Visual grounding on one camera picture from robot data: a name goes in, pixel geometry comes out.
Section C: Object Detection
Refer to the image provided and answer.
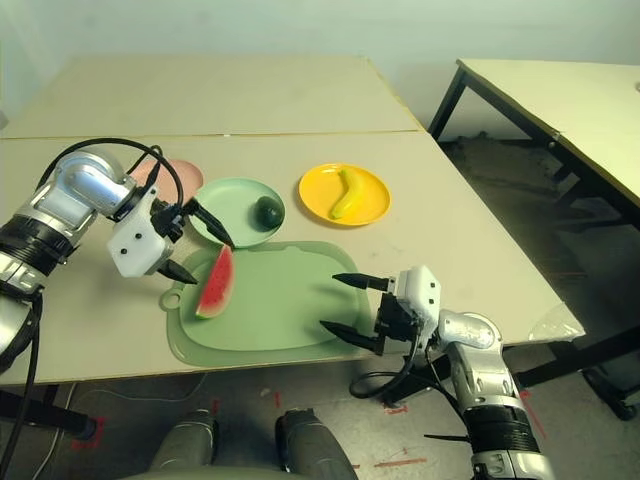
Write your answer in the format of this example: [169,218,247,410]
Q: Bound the grey robot left leg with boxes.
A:
[149,408,221,474]

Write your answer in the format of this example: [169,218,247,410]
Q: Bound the clear plastic sheet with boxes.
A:
[528,304,585,341]

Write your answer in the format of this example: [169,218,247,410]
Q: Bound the thin black left gripper cable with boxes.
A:
[129,144,166,191]

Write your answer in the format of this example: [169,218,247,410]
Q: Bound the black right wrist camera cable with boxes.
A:
[348,339,436,401]

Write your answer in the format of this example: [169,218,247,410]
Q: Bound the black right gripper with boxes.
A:
[318,271,426,357]

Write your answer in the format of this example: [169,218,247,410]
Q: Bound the mint green plastic plate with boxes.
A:
[192,177,286,250]

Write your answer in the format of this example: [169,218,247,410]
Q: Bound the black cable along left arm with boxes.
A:
[0,292,45,480]

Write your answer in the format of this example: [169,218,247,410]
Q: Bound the grey robot leg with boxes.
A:
[149,408,221,474]
[274,407,359,480]

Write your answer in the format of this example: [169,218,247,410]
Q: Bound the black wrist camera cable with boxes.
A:
[37,137,184,211]
[348,339,436,401]

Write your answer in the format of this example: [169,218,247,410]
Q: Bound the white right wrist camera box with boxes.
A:
[392,264,444,326]

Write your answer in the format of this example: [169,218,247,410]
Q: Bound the pink plastic plate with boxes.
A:
[127,157,205,206]

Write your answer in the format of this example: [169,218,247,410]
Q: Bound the dark green avocado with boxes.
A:
[255,195,285,229]

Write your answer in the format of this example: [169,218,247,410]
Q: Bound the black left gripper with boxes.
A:
[149,198,235,286]

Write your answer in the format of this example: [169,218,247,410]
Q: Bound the green cutting board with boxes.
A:
[159,240,386,369]

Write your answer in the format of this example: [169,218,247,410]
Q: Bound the black left wrist camera cable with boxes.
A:
[37,137,184,211]

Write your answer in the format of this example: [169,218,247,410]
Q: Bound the grey robot right leg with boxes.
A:
[274,407,359,480]

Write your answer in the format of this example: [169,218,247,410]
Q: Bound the yellow banana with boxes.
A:
[328,168,366,221]

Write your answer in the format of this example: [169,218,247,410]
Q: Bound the yellow plastic plate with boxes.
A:
[298,162,392,229]

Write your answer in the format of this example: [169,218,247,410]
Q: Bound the red watermelon slice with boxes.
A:
[194,244,235,321]

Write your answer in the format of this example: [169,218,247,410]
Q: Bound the black-framed side table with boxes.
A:
[428,58,640,221]

